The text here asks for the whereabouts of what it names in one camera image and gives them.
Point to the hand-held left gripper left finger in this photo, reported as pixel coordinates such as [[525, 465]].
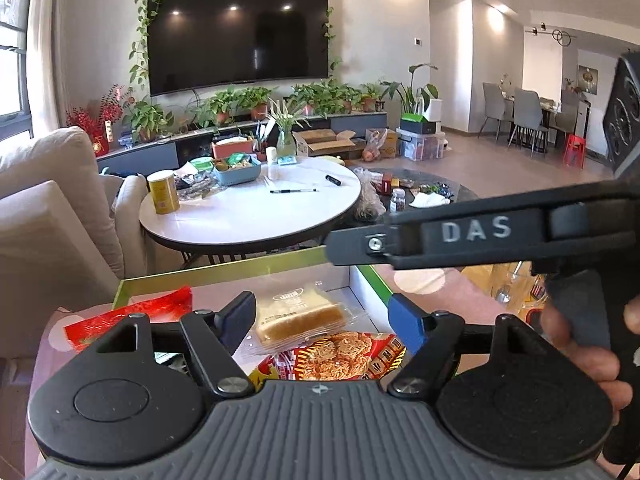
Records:
[[240, 310]]

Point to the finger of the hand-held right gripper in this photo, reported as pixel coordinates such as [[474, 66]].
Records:
[[350, 247]]

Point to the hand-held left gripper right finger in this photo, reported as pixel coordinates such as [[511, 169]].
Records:
[[405, 317]]

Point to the green cardboard box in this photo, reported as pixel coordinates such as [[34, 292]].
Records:
[[280, 280]]

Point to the clear-wrapped bread packet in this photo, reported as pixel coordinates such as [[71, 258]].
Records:
[[300, 315]]

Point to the red yellow noodle snack packet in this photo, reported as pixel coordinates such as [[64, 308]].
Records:
[[345, 355]]

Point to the green white snack packet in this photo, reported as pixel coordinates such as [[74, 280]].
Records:
[[167, 358]]

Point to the red biscuit snack packet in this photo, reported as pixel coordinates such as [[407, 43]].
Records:
[[150, 305]]

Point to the person's right hand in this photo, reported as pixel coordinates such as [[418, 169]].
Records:
[[595, 365]]

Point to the yellow round side table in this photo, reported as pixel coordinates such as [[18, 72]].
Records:
[[480, 280]]

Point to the clear plastic bag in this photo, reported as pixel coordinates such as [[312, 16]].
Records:
[[369, 200]]

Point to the white crumpled tissue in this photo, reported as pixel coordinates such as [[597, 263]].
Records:
[[430, 201]]

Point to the pink polka-dot blanket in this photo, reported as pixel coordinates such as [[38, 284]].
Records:
[[460, 295]]

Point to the pile of blue wrapped candies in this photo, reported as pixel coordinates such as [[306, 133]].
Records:
[[435, 190]]

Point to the clear glass cup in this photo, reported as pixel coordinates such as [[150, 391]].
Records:
[[515, 285]]

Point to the small brown bottle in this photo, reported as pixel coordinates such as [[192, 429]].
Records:
[[398, 202]]

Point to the black marker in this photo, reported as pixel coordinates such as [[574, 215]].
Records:
[[333, 179]]

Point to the small red box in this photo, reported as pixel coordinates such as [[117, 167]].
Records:
[[387, 185]]

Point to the black pen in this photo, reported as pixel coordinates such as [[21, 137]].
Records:
[[295, 191]]

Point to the white round table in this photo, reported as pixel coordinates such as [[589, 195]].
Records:
[[280, 210]]

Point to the pale yellow stool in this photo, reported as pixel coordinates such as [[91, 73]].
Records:
[[332, 160]]

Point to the clear storage bin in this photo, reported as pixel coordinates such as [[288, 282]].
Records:
[[422, 147]]

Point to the plastic bag of fruit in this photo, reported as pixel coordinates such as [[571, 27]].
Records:
[[380, 147]]

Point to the open brown cardboard box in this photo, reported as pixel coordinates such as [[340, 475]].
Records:
[[325, 144]]

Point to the small teal box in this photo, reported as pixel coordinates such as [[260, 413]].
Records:
[[286, 160]]

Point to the glass vase with green stems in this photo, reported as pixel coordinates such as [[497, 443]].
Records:
[[286, 145]]

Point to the small white cup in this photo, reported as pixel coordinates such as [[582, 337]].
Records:
[[271, 155]]

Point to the green and black box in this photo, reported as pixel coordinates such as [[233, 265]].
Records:
[[417, 124]]

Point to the grey dining chair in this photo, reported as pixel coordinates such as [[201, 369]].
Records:
[[527, 115], [492, 105]]

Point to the red plastic stool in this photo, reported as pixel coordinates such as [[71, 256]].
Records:
[[575, 147]]

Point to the blue-grey plastic tray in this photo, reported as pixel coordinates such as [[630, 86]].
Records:
[[240, 176]]

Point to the tall plant in white planter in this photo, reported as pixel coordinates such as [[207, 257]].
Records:
[[432, 107]]

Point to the pile of dark wrappers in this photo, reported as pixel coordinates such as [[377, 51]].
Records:
[[197, 185]]

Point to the dark pen holder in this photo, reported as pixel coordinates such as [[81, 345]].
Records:
[[264, 140]]

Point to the yellow can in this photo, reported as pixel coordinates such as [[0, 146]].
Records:
[[164, 192]]

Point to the green lidded container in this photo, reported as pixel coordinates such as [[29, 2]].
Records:
[[202, 164]]

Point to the red tissue box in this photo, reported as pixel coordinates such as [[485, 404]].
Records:
[[232, 149]]

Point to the grey television cabinet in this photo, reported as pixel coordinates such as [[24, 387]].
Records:
[[150, 152]]

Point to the row of potted plants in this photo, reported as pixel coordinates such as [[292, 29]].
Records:
[[145, 120]]

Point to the beige sofa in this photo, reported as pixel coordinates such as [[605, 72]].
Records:
[[50, 210]]

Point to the red flower decoration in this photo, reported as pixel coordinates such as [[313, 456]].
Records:
[[100, 125]]

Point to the green trailing vine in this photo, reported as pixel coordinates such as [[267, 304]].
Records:
[[140, 50]]

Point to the white curtain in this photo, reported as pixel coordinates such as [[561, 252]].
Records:
[[50, 45]]

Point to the dark-framed window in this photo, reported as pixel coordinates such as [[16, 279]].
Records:
[[12, 60]]

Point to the framed wall picture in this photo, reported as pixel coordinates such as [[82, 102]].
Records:
[[587, 79]]

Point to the wall-mounted black television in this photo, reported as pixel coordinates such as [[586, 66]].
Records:
[[235, 35]]

